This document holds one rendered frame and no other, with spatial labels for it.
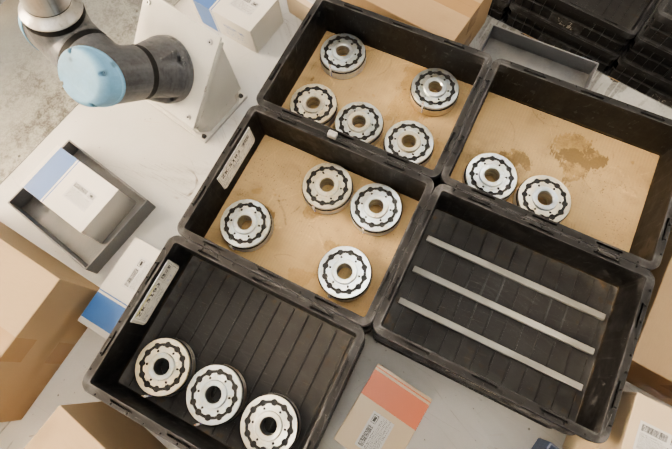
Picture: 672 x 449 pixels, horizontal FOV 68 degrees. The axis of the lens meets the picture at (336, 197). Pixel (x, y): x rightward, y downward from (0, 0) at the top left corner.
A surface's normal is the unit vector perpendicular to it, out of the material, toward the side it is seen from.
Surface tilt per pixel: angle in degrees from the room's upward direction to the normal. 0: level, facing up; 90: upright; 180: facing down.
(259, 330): 0
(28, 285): 0
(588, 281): 0
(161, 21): 45
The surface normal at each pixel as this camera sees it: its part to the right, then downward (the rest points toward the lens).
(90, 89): -0.37, 0.37
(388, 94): -0.06, -0.34
